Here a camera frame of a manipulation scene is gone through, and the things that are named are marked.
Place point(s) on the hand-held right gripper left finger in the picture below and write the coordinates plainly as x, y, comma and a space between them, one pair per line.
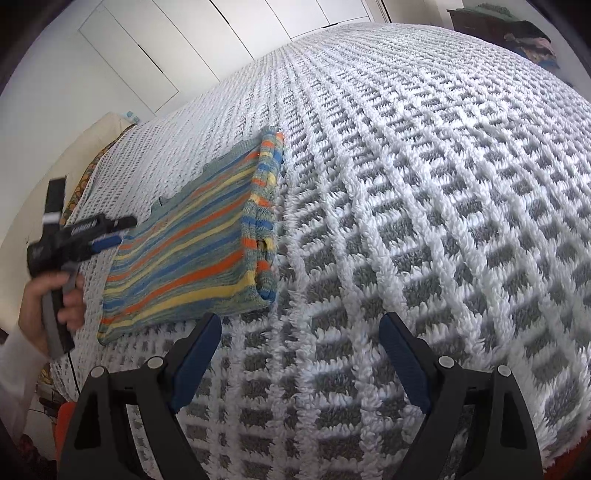
198, 360

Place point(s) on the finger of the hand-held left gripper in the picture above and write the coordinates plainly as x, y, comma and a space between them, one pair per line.
121, 221
108, 242

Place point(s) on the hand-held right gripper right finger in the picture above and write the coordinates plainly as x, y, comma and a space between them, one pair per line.
406, 364

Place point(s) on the striped knit sweater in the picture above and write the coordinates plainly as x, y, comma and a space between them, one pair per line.
184, 249

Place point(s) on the person's left forearm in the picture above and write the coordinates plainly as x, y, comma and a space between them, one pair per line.
18, 383

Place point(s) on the dark wooden dresser with clothes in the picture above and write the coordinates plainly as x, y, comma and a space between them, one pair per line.
535, 46

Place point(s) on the person's left hand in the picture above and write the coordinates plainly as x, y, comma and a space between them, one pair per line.
32, 304

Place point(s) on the beige headboard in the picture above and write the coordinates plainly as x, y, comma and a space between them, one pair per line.
51, 157

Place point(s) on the clear plastic bottle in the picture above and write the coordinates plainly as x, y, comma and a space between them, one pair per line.
131, 117

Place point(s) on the orange object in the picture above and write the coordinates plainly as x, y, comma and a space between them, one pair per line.
64, 422

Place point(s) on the white grey checkered blanket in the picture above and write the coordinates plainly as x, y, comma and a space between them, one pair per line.
415, 207

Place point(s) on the red cloth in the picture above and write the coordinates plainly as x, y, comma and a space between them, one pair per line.
558, 468

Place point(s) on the white wardrobe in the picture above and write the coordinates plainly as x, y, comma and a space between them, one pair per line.
184, 37

